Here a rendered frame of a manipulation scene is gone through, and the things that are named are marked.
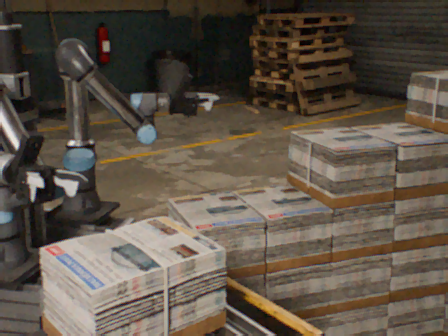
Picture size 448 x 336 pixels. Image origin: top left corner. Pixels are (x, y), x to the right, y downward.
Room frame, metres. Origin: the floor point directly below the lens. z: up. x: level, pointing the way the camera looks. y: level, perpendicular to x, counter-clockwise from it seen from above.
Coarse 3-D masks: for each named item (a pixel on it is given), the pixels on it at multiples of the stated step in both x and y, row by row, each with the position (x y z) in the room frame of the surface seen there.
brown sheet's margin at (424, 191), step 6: (426, 186) 2.41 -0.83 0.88; (432, 186) 2.42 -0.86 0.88; (438, 186) 2.44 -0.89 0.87; (444, 186) 2.45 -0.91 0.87; (396, 192) 2.37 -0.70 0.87; (402, 192) 2.37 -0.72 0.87; (408, 192) 2.38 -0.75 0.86; (414, 192) 2.39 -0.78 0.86; (420, 192) 2.40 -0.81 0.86; (426, 192) 2.41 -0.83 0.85; (432, 192) 2.43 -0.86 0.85; (438, 192) 2.44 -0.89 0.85; (444, 192) 2.45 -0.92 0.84; (396, 198) 2.37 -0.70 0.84; (402, 198) 2.37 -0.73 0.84; (408, 198) 2.38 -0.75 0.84
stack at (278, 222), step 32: (224, 192) 2.46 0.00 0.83; (256, 192) 2.47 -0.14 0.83; (288, 192) 2.47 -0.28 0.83; (192, 224) 2.10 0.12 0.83; (224, 224) 2.10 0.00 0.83; (256, 224) 2.13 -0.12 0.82; (288, 224) 2.19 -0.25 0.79; (320, 224) 2.25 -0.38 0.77; (352, 224) 2.30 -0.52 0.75; (384, 224) 2.36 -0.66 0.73; (416, 224) 2.41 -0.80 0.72; (256, 256) 2.14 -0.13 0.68; (288, 256) 2.18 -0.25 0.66; (384, 256) 2.35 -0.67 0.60; (416, 256) 2.41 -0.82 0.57; (256, 288) 2.13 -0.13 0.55; (288, 288) 2.18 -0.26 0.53; (320, 288) 2.24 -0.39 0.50; (352, 288) 2.30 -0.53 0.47; (384, 288) 2.36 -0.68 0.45; (416, 288) 2.42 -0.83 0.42; (320, 320) 2.24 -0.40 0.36; (352, 320) 2.30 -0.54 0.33; (384, 320) 2.36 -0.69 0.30; (416, 320) 2.41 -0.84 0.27
